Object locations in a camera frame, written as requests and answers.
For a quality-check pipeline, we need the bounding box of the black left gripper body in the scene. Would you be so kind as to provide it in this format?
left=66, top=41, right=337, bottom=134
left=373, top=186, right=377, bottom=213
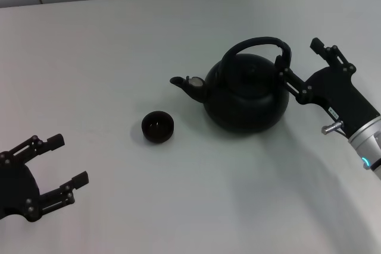
left=0, top=154, right=41, bottom=222

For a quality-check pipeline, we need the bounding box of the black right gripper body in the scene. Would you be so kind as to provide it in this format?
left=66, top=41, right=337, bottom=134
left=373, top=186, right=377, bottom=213
left=297, top=68, right=381, bottom=139

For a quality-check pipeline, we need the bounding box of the dark green round teapot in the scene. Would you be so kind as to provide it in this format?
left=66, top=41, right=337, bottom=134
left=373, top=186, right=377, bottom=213
left=169, top=36, right=294, bottom=133

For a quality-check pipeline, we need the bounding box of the dark green teapot lid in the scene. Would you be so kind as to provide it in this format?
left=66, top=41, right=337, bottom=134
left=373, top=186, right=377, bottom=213
left=227, top=57, right=273, bottom=88

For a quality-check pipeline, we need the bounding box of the small dark brown teacup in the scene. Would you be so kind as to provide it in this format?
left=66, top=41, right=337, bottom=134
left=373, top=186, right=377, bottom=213
left=140, top=111, right=175, bottom=144

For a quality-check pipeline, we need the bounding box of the gripper cable with silver plug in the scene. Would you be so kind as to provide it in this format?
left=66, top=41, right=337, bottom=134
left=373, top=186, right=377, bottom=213
left=320, top=120, right=351, bottom=139

